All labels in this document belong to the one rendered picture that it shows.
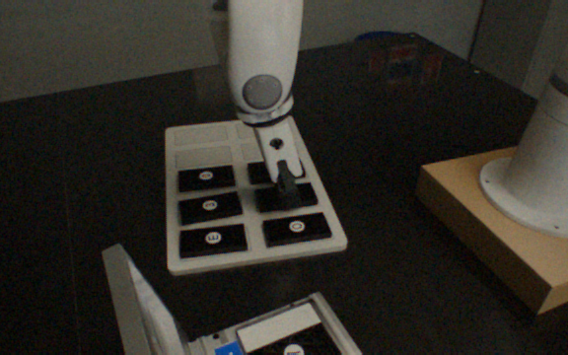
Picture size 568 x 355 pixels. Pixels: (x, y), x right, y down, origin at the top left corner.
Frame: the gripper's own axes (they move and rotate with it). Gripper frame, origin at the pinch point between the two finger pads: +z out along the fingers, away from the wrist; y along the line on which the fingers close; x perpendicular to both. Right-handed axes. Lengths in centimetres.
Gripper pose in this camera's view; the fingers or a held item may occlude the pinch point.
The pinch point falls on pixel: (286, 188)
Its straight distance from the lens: 76.6
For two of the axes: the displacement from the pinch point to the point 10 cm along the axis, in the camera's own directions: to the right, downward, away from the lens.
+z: 2.0, 7.5, 6.3
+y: -2.1, -6.0, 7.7
